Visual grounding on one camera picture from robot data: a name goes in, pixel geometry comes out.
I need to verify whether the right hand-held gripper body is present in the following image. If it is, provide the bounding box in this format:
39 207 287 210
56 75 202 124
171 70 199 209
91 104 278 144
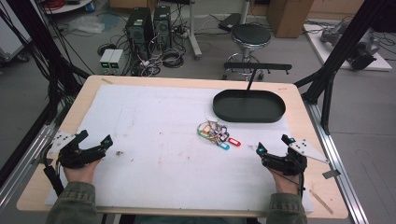
261 138 331 177

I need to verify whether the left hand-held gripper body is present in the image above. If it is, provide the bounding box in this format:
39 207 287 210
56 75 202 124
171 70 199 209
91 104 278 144
47 130 107 170

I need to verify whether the person's left hand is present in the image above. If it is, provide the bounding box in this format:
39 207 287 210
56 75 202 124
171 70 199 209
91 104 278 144
63 158 102 185

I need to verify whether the person's right hand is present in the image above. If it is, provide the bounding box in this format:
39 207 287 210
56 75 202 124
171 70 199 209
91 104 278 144
270 167 303 196

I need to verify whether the grey tape tab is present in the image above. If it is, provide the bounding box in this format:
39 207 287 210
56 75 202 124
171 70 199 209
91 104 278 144
321 169 342 180

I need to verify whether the black oval tray hanger stand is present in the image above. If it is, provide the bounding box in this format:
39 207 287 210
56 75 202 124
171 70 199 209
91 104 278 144
212 62 293 123

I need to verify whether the bunch of colourful key tags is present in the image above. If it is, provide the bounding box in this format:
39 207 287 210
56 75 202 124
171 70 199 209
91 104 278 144
196 119 243 151

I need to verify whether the thin wooden stick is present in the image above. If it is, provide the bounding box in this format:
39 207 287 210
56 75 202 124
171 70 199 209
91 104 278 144
308 189 334 216

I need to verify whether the white table mat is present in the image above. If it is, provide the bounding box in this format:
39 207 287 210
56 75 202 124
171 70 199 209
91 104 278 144
44 84 314 215

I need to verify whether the white bench power supply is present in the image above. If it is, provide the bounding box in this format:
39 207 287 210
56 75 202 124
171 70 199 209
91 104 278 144
108 49 126 77
99 49 115 76

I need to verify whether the black round stool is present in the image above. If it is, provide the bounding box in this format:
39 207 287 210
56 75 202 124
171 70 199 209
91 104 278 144
221 23 273 81

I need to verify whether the clear plastic bag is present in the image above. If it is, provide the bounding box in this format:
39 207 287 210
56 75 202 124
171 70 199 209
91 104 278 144
67 15 106 35

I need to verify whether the white board with grey equipment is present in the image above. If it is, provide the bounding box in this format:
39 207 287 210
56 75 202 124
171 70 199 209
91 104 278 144
303 21 393 72

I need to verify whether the large black computer tower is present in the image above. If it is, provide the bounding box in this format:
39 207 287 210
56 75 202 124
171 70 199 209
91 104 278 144
125 7 154 61

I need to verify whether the brown cardboard box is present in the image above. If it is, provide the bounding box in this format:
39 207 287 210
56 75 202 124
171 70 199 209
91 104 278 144
266 0 315 39

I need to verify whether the small black computer tower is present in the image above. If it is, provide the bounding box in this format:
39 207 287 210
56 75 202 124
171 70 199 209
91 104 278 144
152 5 173 49

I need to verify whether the flat black case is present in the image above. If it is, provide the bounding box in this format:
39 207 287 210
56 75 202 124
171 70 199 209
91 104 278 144
217 12 243 33

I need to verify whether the white desk leg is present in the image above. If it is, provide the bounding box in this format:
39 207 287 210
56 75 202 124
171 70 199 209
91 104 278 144
186 0 204 61

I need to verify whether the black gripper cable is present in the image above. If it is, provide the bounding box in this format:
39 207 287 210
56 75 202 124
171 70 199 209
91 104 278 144
274 169 306 200

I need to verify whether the black strap cable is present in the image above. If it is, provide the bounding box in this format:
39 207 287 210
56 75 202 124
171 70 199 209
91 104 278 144
42 144 65 198

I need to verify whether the aluminium rail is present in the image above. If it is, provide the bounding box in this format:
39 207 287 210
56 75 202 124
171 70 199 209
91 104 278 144
304 101 370 224
0 122 59 213

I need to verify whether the tangle of floor cables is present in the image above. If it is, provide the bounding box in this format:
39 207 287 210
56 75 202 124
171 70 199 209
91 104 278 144
127 36 164 77

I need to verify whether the black metal frame strut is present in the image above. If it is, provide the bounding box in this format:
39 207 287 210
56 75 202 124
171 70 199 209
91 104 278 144
6 0 92 125
293 0 394 136

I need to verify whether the coiled black cable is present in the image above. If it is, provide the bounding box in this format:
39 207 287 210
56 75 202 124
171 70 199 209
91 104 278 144
161 49 185 69

